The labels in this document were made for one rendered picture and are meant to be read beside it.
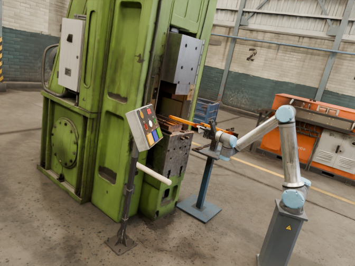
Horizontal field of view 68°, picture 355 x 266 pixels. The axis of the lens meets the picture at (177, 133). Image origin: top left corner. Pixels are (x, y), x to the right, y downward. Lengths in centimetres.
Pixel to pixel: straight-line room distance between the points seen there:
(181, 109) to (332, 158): 359
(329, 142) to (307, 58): 458
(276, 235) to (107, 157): 164
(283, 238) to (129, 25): 215
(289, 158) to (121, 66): 156
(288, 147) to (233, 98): 822
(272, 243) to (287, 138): 90
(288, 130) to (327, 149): 362
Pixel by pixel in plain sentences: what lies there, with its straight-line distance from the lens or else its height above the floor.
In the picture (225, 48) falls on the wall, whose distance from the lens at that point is 1039.
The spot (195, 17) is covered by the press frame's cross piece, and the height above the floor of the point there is 195.
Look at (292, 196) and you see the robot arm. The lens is 208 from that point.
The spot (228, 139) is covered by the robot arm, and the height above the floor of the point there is 104.
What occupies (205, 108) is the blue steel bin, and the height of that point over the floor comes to 58.
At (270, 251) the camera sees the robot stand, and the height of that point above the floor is 23.
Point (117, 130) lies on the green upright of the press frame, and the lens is 248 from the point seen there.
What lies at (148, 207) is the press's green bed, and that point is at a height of 12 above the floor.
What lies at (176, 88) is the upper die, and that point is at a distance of 231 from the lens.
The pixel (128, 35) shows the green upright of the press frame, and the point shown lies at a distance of 240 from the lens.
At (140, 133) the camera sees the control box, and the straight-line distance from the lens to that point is 179.
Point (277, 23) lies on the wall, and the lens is 1012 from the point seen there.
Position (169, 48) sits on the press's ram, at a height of 164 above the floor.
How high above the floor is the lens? 159
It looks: 16 degrees down
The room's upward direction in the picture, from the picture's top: 11 degrees clockwise
